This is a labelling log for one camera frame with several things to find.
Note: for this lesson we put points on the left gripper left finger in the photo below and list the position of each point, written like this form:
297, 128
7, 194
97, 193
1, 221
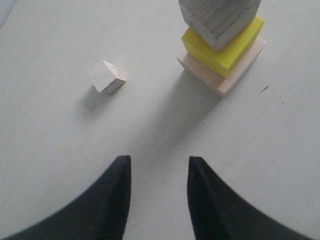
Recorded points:
99, 213

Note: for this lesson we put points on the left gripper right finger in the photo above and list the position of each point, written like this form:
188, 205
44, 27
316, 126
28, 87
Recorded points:
219, 213

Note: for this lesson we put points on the large wooden cube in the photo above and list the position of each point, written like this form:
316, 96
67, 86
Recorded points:
220, 85

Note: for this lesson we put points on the small wooden cube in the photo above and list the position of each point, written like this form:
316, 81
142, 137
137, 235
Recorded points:
106, 78

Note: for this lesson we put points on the yellow foam cube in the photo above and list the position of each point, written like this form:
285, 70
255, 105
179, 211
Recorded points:
224, 61

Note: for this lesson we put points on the medium wooden cube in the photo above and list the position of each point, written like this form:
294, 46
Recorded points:
218, 22

